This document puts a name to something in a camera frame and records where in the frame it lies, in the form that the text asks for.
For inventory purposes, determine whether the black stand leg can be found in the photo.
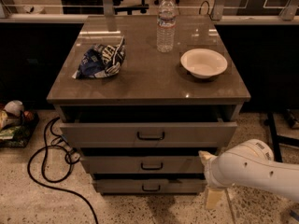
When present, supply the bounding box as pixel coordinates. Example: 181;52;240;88
264;112;299;162

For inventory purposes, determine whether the clear plastic water bottle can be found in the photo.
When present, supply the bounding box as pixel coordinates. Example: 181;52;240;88
157;0;176;53

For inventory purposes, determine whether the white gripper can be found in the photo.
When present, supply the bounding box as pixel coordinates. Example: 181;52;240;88
199;150;231;210

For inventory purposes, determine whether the black floor cable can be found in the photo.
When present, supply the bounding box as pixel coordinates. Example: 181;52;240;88
26;116;100;224

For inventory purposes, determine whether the blue white chip bag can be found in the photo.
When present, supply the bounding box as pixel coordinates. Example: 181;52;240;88
72;37;126;79

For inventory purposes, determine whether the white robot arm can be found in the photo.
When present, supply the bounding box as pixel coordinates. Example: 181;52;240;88
199;139;299;210

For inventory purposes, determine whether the grey drawer cabinet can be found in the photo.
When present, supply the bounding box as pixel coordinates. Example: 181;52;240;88
46;14;251;195

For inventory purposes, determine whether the grey drawer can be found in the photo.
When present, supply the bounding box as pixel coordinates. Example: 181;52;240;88
93;174;206;194
79;147;218;174
61;105;236;147

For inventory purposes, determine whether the white bowl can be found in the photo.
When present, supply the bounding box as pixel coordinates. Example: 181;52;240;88
180;49;228;79

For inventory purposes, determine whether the tray of assorted objects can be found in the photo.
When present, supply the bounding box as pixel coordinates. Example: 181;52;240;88
0;100;39;148

